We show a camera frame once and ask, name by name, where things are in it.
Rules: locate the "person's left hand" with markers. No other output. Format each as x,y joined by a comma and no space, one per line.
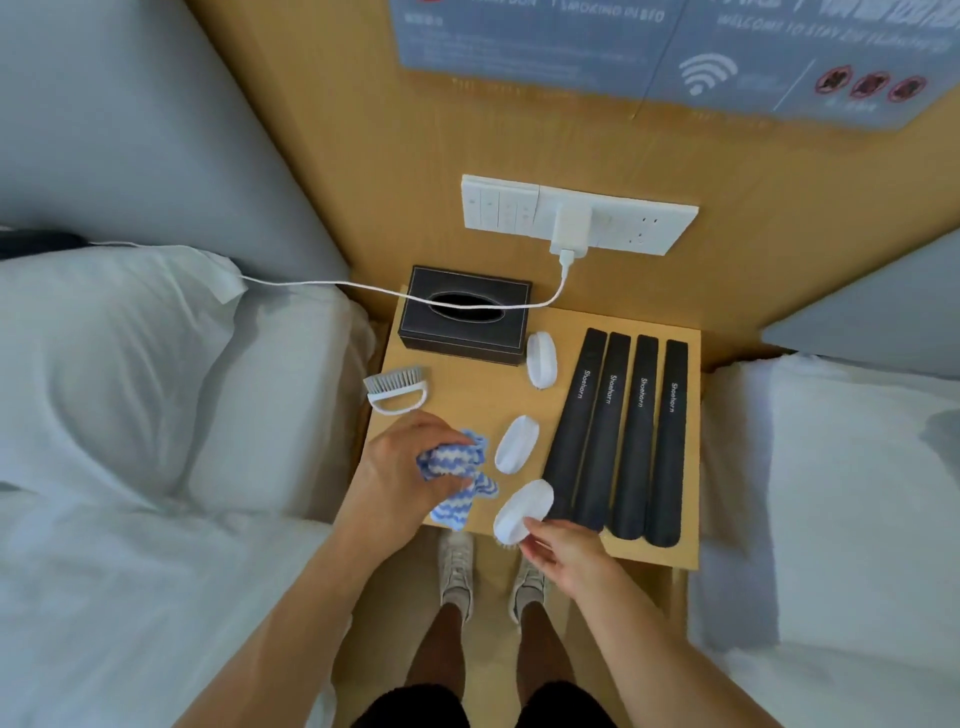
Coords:
390,487

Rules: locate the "person's right hand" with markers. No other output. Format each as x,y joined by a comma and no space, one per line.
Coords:
577,562

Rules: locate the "blue white striped cloth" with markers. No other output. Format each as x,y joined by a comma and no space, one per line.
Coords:
457,465

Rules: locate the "white brush grey bristles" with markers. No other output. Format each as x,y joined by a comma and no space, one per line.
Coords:
516,444
521,506
541,360
394,382

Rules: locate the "wooden nightstand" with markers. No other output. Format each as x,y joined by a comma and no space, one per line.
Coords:
465,405

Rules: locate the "person's left forearm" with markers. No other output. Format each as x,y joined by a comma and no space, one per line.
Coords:
285,645

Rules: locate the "person's right forearm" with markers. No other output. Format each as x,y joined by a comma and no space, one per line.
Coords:
667,660

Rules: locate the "person's right white shoe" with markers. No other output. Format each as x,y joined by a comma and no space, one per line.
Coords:
525,589

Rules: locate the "person's white shoe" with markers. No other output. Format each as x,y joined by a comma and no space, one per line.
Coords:
456,570
525,589

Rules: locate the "person's right leg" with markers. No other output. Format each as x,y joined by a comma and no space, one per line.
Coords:
546,645

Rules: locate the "person's leg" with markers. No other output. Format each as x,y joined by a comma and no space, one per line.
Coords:
546,645
439,652

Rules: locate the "person's left white shoe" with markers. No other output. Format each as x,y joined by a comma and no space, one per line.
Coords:
456,570

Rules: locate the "person's black shorts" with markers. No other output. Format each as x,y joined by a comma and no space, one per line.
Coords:
562,709

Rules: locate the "person's left leg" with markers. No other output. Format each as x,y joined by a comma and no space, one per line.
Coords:
439,652

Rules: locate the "black leather tissue box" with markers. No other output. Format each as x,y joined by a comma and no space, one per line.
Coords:
420,330

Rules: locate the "white charger plug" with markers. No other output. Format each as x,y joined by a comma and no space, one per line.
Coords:
571,229

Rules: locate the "white pillow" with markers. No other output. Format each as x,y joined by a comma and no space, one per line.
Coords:
90,360

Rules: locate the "wooden headboard panel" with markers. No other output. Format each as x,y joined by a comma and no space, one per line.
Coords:
420,150

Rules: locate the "grey headboard cushion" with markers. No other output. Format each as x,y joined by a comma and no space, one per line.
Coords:
112,127
885,315

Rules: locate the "black charging device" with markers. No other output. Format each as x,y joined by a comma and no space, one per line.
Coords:
37,244

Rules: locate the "white switch socket panel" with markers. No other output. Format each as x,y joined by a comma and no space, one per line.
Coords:
495,202

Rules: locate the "grey wall sign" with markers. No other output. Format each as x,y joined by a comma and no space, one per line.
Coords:
525,37

